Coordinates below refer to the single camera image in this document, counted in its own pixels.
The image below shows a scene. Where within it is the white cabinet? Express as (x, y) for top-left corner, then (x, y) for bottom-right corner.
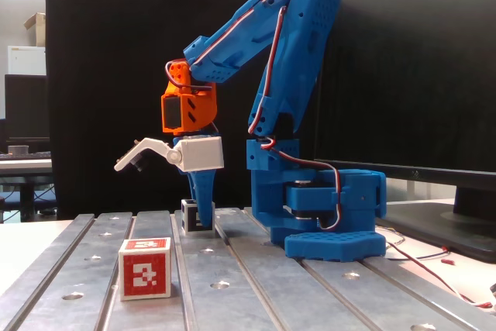
(7, 45), (47, 75)

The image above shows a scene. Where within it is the black Dell monitor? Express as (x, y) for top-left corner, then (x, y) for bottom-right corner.
(312, 0), (496, 264)

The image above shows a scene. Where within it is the white background desk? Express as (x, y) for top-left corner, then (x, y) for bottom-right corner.
(0, 157), (53, 178)

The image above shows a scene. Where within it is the brown cardboard box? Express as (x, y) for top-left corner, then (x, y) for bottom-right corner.
(23, 12), (47, 47)

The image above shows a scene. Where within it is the black background monitor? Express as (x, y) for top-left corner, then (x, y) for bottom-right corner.
(4, 74), (50, 143)

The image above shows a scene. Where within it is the blue robot arm with base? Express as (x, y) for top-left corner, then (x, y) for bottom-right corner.
(182, 0), (388, 263)

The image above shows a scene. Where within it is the black cube with number five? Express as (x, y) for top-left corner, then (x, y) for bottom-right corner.
(181, 198), (216, 235)

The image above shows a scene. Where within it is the white camera mount with board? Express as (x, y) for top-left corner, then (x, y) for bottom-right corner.
(113, 135), (226, 174)

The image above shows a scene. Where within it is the red cube with white marker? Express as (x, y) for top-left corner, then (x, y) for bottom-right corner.
(118, 236), (172, 302)

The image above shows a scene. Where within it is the orange gripper with servo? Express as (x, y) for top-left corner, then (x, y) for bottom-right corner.
(160, 58), (218, 230)

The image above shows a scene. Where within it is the slotted aluminium base plate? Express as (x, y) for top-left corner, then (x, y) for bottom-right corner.
(0, 206), (496, 331)

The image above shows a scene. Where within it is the red white cable on table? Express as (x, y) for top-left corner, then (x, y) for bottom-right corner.
(381, 229), (496, 309)

